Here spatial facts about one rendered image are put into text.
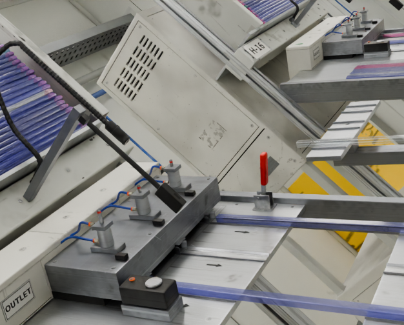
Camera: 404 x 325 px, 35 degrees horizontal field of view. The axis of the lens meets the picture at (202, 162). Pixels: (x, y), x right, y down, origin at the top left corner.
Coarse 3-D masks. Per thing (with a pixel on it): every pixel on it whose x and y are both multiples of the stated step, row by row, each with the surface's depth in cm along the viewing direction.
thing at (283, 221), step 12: (228, 216) 113; (240, 216) 112; (252, 216) 111; (264, 216) 110; (336, 228) 104; (348, 228) 103; (360, 228) 102; (372, 228) 101; (384, 228) 100; (396, 228) 99
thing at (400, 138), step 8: (376, 136) 124; (384, 136) 123; (392, 136) 122; (400, 136) 121; (304, 144) 130; (312, 144) 129; (320, 144) 128; (328, 144) 128; (336, 144) 127; (344, 144) 126; (352, 144) 125
